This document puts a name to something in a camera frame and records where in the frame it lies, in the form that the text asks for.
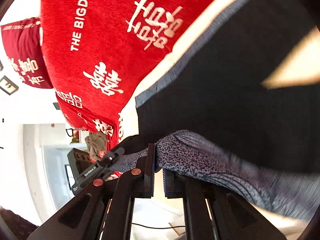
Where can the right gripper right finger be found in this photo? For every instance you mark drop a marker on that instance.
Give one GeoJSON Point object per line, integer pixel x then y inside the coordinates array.
{"type": "Point", "coordinates": [215, 212]}

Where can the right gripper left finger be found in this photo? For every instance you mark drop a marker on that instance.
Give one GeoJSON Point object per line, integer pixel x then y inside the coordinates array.
{"type": "Point", "coordinates": [103, 209]}

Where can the black pants blue patterned waistband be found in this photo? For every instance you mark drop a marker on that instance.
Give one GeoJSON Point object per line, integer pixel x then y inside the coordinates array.
{"type": "Point", "coordinates": [240, 108]}

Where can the red blanket white characters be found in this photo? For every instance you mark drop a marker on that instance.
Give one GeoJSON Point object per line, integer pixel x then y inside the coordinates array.
{"type": "Point", "coordinates": [98, 51]}

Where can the dark red printed cushion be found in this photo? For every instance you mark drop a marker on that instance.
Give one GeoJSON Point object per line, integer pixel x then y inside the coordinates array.
{"type": "Point", "coordinates": [22, 45]}

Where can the small framed wall picture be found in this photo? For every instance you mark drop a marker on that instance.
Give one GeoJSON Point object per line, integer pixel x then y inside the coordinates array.
{"type": "Point", "coordinates": [8, 86]}

